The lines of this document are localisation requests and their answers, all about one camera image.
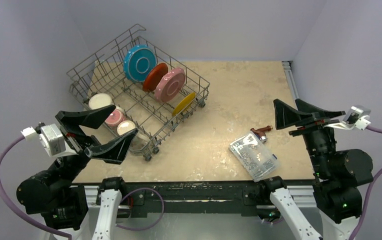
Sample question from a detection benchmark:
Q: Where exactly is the red plate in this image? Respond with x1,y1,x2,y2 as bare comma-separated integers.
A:
142,63,169,93

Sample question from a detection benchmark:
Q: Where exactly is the pink dotted plate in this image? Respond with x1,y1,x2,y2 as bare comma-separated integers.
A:
154,67,186,103

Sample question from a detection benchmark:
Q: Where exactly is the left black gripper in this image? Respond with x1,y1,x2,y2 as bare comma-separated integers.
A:
48,103,135,189

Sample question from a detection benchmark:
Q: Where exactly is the clear plastic screw box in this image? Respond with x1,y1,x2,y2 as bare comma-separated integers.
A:
229,131,279,182

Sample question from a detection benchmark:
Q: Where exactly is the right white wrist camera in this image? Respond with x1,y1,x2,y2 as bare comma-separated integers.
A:
327,105,371,131

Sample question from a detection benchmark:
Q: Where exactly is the black base frame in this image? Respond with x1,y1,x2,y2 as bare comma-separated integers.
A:
117,180,280,221

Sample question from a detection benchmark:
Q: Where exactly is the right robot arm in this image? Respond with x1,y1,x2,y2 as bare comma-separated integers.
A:
259,99,374,240

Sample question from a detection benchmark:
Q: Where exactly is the brown copper tool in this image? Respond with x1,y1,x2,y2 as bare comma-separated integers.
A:
250,125,273,143

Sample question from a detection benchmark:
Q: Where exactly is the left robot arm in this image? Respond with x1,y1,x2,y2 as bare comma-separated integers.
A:
16,104,138,240

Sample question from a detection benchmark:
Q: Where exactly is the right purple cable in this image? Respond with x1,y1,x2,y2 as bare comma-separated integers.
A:
349,125,382,240

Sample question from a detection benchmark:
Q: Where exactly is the aluminium rail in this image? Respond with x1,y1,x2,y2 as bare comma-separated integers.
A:
282,61,300,100

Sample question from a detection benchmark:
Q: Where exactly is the blue plate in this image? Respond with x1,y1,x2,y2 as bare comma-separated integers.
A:
123,44,157,82

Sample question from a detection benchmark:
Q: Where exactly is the purple loop cable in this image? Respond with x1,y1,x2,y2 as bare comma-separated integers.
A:
116,187,165,232

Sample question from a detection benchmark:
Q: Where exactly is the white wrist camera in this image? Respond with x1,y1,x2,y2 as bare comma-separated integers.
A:
21,123,77,158
327,105,371,131

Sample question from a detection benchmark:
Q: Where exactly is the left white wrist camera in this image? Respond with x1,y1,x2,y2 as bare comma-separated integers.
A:
21,123,77,158

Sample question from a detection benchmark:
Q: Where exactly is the yellow black saucer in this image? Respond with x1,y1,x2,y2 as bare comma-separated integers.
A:
171,92,196,117

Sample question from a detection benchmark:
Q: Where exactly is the grey wire dish rack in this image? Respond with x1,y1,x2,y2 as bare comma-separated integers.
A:
67,23,210,161

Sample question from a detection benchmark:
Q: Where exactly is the pink mug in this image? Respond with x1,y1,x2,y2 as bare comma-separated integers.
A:
104,108,126,128

